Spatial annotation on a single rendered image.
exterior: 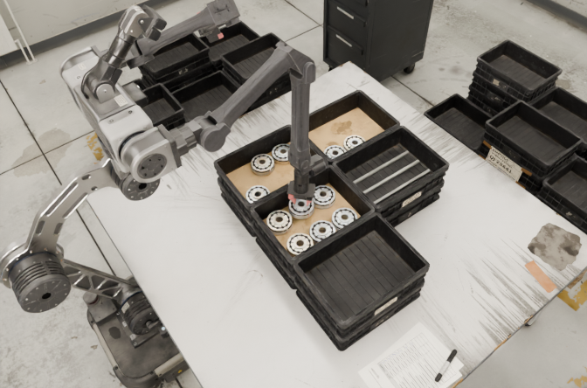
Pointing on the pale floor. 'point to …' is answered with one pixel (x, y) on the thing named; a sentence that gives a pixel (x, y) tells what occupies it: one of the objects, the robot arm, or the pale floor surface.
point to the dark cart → (378, 12)
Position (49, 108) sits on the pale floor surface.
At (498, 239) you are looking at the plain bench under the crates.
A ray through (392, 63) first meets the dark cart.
